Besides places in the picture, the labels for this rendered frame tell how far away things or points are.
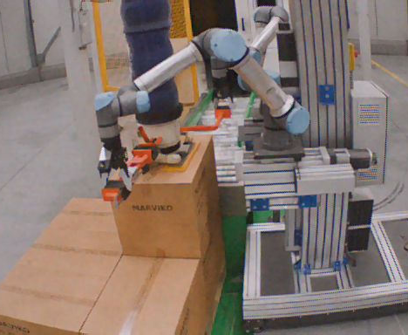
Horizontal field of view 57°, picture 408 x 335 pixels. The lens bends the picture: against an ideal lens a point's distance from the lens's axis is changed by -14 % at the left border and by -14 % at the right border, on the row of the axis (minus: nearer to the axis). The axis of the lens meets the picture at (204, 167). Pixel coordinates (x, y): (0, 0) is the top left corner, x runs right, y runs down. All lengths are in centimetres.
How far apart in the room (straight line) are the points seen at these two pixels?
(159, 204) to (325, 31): 109
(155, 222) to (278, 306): 77
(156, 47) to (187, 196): 67
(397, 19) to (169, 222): 1053
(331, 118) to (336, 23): 46
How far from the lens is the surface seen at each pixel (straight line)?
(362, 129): 204
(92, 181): 368
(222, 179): 278
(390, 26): 1182
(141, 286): 193
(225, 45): 149
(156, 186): 188
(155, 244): 205
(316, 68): 197
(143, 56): 191
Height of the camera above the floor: 173
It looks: 23 degrees down
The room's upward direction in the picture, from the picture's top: 6 degrees counter-clockwise
